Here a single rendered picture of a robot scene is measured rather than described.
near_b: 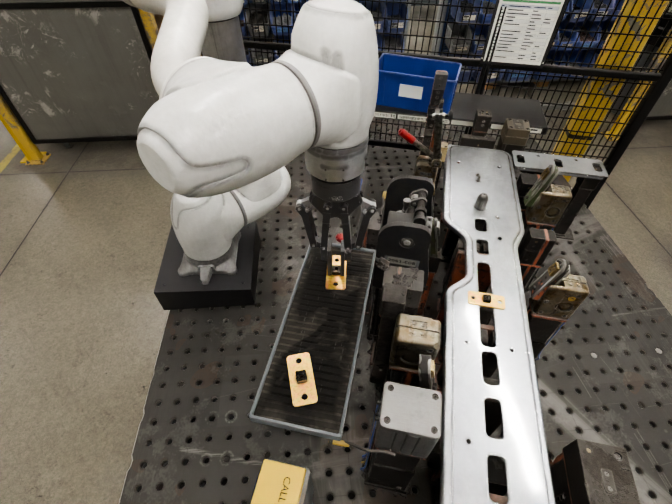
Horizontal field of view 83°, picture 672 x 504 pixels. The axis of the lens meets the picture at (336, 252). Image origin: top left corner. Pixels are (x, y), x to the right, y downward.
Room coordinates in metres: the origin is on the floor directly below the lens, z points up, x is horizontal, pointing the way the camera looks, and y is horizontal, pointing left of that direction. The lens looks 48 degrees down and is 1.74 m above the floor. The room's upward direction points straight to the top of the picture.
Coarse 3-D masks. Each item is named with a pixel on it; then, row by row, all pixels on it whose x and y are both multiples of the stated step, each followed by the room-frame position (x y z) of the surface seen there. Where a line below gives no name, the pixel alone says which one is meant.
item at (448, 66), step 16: (384, 64) 1.57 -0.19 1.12; (400, 64) 1.55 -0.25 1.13; (416, 64) 1.53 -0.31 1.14; (432, 64) 1.51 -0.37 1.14; (448, 64) 1.49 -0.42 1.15; (384, 80) 1.41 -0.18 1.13; (400, 80) 1.39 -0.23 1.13; (416, 80) 1.37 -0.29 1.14; (432, 80) 1.35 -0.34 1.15; (448, 80) 1.33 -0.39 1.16; (384, 96) 1.41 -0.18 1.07; (400, 96) 1.38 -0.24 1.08; (416, 96) 1.37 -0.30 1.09; (448, 96) 1.33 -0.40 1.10; (448, 112) 1.33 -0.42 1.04
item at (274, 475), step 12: (264, 468) 0.13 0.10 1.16; (276, 468) 0.13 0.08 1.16; (288, 468) 0.13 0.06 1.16; (300, 468) 0.13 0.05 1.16; (264, 480) 0.12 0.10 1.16; (276, 480) 0.12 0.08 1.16; (288, 480) 0.12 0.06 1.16; (300, 480) 0.12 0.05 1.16; (264, 492) 0.10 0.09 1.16; (276, 492) 0.10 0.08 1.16; (288, 492) 0.10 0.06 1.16; (300, 492) 0.10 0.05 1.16
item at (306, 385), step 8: (288, 360) 0.29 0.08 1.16; (304, 360) 0.29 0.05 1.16; (288, 368) 0.27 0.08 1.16; (296, 368) 0.27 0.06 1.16; (304, 368) 0.27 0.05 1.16; (296, 376) 0.26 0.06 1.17; (304, 376) 0.26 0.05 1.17; (312, 376) 0.26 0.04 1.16; (296, 384) 0.25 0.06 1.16; (304, 384) 0.25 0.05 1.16; (312, 384) 0.25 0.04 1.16; (296, 392) 0.23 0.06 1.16; (304, 392) 0.23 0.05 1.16; (312, 392) 0.23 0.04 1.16; (296, 400) 0.22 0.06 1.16; (304, 400) 0.22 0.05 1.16; (312, 400) 0.22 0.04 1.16
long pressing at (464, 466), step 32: (448, 160) 1.08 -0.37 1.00; (480, 160) 1.09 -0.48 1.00; (448, 192) 0.91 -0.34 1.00; (480, 192) 0.92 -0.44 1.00; (512, 192) 0.92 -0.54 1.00; (448, 224) 0.78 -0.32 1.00; (512, 224) 0.78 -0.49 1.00; (480, 256) 0.66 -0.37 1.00; (512, 256) 0.66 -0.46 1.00; (448, 288) 0.55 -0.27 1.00; (512, 288) 0.55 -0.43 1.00; (448, 320) 0.46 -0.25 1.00; (512, 320) 0.46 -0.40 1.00; (448, 352) 0.38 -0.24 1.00; (480, 352) 0.39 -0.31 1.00; (512, 352) 0.39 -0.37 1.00; (448, 384) 0.31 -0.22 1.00; (480, 384) 0.32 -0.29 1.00; (512, 384) 0.32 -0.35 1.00; (448, 416) 0.25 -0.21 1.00; (480, 416) 0.25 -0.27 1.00; (512, 416) 0.25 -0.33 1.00; (448, 448) 0.20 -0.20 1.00; (480, 448) 0.20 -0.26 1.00; (512, 448) 0.20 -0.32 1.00; (544, 448) 0.20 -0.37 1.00; (448, 480) 0.15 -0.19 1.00; (480, 480) 0.15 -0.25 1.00; (512, 480) 0.15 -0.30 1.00; (544, 480) 0.15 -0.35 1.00
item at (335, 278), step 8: (336, 256) 0.51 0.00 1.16; (336, 264) 0.49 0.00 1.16; (336, 272) 0.46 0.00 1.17; (344, 272) 0.47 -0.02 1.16; (328, 280) 0.45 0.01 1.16; (336, 280) 0.45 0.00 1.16; (344, 280) 0.45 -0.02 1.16; (328, 288) 0.43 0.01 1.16; (336, 288) 0.43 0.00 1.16; (344, 288) 0.43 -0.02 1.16
